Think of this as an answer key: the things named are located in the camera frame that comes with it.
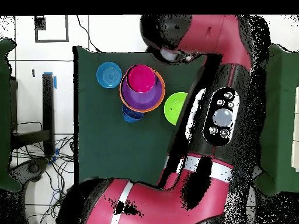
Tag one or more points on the purple bowl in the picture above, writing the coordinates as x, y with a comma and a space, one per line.
140, 101

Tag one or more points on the light green bowl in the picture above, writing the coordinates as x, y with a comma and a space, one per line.
174, 107

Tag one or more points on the large orange bowl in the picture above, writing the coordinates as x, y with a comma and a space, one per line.
162, 95

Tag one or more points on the red-pink bowl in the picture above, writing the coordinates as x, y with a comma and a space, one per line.
141, 78

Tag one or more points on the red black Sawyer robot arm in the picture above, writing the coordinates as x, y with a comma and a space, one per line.
210, 198

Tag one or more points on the dark blue bowl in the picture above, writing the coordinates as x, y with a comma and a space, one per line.
130, 117

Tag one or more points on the dark green tablecloth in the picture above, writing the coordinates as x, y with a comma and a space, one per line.
116, 151

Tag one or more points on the light blue bowl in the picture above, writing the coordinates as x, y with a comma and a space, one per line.
109, 75

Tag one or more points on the black metal stand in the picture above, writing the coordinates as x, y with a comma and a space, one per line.
48, 105

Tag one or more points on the green cloth side table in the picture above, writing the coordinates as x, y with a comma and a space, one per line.
4, 93
280, 116

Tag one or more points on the white boxes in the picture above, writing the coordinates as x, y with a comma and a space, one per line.
296, 128

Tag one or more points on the black square frame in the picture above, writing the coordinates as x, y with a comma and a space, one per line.
40, 23

